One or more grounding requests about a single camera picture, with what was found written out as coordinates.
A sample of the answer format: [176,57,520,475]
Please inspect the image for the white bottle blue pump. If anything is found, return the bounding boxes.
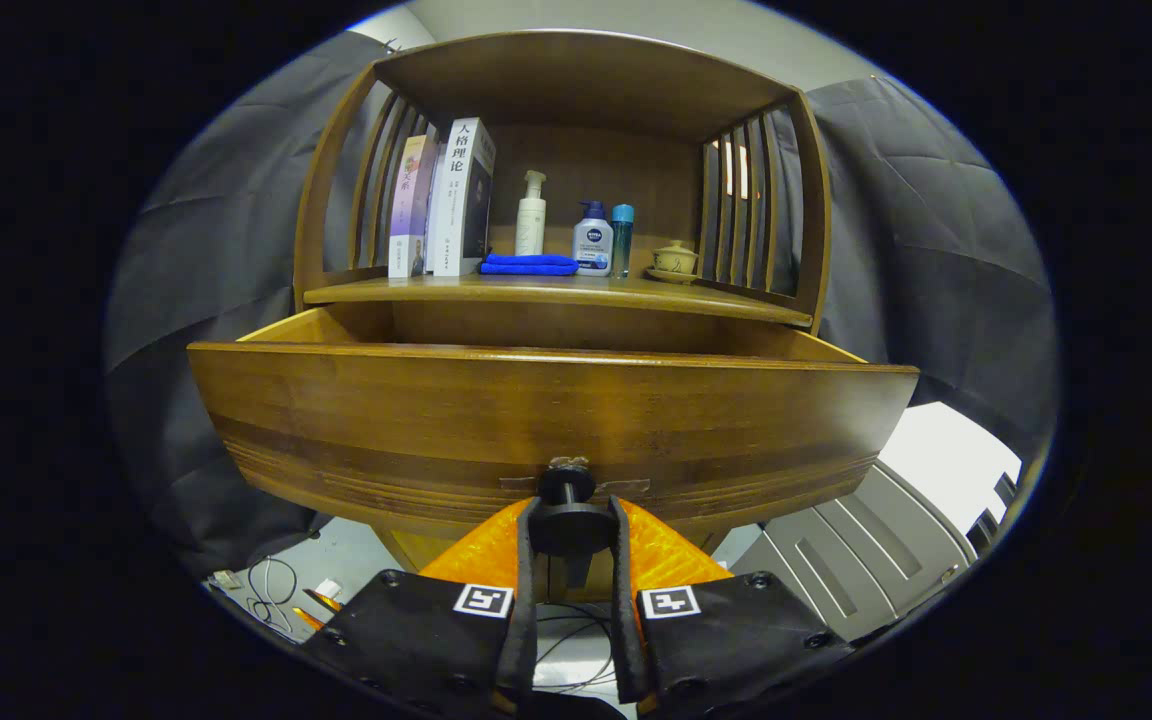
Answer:
[572,200,615,277]

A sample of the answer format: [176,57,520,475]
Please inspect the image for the wooden countertop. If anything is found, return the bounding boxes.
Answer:
[304,225,815,326]

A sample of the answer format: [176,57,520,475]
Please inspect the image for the thick white book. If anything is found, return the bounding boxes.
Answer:
[431,117,497,278]

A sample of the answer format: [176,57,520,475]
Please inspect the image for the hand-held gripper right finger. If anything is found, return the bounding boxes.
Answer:
[608,495,857,713]

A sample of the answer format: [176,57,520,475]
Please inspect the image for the teal glass bottle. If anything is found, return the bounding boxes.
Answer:
[611,204,636,280]

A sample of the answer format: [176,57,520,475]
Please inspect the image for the blue folded cloth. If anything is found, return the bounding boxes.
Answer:
[479,253,580,277]

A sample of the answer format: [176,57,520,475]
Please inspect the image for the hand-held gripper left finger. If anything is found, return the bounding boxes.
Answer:
[301,497,542,716]

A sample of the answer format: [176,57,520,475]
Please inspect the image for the purple book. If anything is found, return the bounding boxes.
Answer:
[388,135,437,279]

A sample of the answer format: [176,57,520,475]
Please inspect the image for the wooden cabinet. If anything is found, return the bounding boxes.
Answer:
[291,28,832,601]

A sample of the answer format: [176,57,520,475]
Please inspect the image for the wooden drawer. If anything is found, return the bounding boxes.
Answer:
[186,300,922,561]

